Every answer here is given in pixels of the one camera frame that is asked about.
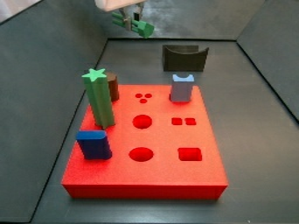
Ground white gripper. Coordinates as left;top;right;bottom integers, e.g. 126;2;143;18
95;0;146;31

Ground green three prong object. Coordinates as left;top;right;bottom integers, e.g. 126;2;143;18
113;12;155;39

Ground black curved fixture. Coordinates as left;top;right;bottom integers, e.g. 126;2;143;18
163;45;210;72

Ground red peg board block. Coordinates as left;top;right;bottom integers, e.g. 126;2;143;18
62;85;229;200

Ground brown cylinder peg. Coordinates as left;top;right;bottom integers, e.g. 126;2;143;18
107;72;119;102

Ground green star peg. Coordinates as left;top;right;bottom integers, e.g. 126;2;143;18
82;69;115;129

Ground dark blue peg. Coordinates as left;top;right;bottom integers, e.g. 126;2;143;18
77;130;113;160

